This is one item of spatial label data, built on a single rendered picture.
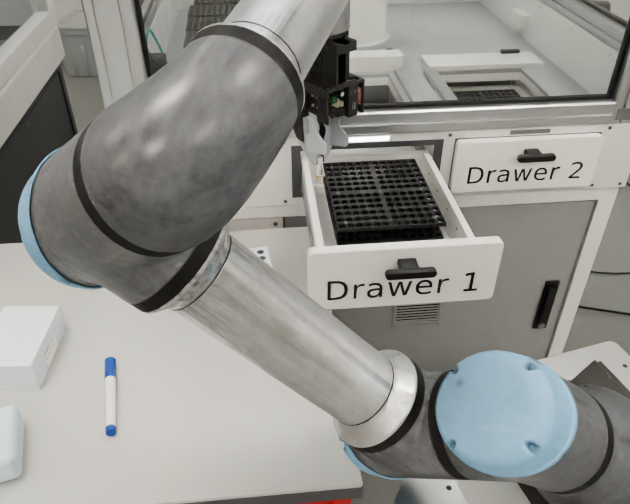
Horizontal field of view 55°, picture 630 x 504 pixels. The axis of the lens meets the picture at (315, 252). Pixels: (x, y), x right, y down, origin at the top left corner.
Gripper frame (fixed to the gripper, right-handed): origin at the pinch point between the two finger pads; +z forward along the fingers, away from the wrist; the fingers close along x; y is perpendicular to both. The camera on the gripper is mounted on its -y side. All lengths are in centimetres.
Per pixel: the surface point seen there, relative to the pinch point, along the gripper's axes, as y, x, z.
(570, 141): 16, 49, 7
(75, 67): -333, 60, 92
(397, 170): 1.3, 17.8, 9.0
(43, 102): -111, -14, 23
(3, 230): -70, -41, 35
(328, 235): 2.6, 0.4, 15.0
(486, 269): 29.0, 9.6, 11.0
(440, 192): 9.7, 20.5, 10.8
